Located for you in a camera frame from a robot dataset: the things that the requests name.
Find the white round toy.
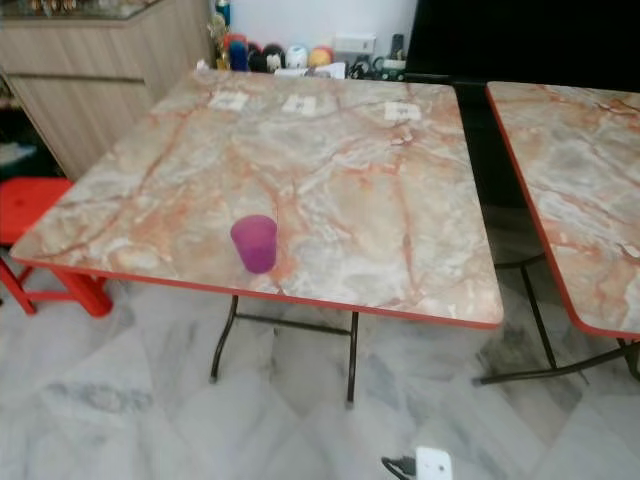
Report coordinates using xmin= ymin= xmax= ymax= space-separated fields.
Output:
xmin=284 ymin=44 xmax=310 ymax=70

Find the purple plastic cup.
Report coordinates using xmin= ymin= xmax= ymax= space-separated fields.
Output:
xmin=229 ymin=213 xmax=279 ymax=275

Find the light wooden cabinet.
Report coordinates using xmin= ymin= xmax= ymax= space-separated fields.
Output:
xmin=0 ymin=0 xmax=212 ymax=182

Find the white wall socket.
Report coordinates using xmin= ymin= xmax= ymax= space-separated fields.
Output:
xmin=332 ymin=34 xmax=378 ymax=59

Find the black plush toy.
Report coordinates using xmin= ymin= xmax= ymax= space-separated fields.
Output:
xmin=250 ymin=42 xmax=287 ymax=74

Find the white paper label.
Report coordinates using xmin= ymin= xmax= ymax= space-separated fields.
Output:
xmin=207 ymin=91 xmax=250 ymax=112
xmin=280 ymin=94 xmax=320 ymax=116
xmin=383 ymin=101 xmax=424 ymax=123

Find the yellow and red round toy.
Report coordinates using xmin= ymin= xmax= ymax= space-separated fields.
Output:
xmin=307 ymin=44 xmax=335 ymax=70

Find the red plastic stool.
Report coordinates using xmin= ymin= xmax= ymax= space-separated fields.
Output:
xmin=0 ymin=176 xmax=114 ymax=319

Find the blue and red toy figure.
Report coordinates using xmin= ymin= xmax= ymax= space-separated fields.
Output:
xmin=224 ymin=32 xmax=252 ymax=72

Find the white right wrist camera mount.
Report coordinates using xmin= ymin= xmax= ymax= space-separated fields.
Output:
xmin=415 ymin=445 xmax=454 ymax=480

